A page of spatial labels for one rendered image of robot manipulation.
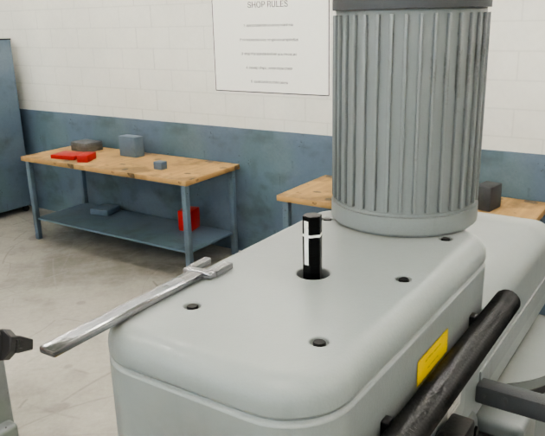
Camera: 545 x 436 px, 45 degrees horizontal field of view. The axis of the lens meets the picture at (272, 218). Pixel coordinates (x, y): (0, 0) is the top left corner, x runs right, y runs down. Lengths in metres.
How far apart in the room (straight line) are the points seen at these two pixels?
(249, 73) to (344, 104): 5.08
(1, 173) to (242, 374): 7.59
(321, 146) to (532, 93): 1.74
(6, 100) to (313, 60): 3.89
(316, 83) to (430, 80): 4.75
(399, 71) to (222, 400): 0.45
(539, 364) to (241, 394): 0.82
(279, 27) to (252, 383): 5.25
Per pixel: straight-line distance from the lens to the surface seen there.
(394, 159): 0.82
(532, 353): 1.31
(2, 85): 8.03
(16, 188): 8.21
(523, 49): 4.92
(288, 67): 5.68
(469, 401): 1.02
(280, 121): 5.78
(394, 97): 0.81
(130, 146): 6.56
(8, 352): 1.26
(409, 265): 0.76
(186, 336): 0.60
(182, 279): 0.70
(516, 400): 1.03
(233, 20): 5.99
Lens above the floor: 2.16
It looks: 17 degrees down
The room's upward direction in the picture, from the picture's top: 1 degrees counter-clockwise
